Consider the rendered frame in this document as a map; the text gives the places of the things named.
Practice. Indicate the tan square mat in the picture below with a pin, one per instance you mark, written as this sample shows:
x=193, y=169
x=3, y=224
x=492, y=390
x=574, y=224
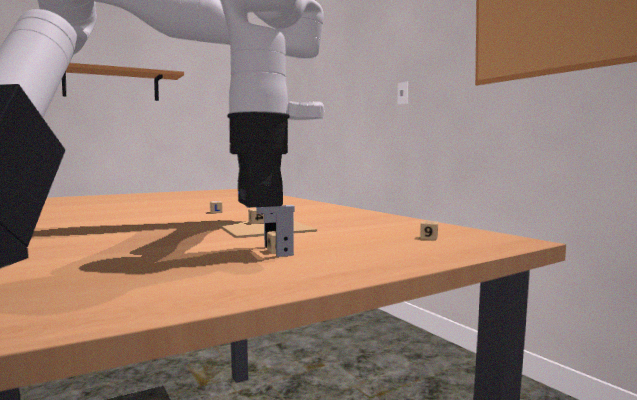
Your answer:
x=244, y=229

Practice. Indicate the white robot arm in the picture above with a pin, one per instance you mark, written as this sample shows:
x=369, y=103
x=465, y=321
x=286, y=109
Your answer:
x=40, y=46

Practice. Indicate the beige letter block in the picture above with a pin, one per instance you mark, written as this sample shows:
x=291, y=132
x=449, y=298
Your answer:
x=216, y=207
x=271, y=242
x=254, y=217
x=429, y=230

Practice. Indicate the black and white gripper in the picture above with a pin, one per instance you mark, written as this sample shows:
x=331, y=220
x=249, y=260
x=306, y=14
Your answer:
x=258, y=122

